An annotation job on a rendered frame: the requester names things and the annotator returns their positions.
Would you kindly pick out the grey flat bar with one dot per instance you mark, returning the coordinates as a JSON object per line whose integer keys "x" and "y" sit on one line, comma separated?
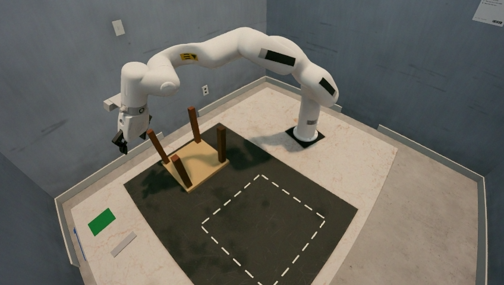
{"x": 123, "y": 244}

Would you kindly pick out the green flat block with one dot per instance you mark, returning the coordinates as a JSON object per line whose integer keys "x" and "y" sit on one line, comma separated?
{"x": 101, "y": 221}

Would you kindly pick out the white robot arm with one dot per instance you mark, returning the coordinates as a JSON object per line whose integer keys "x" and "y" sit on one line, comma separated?
{"x": 274, "y": 53}

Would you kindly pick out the dark brown work mat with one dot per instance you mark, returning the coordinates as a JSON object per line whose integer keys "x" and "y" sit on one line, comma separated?
{"x": 263, "y": 228}

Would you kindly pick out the tan wooden stool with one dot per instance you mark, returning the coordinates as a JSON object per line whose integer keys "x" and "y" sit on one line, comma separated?
{"x": 196, "y": 162}

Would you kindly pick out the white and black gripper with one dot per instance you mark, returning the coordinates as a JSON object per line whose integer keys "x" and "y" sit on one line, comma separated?
{"x": 130, "y": 127}

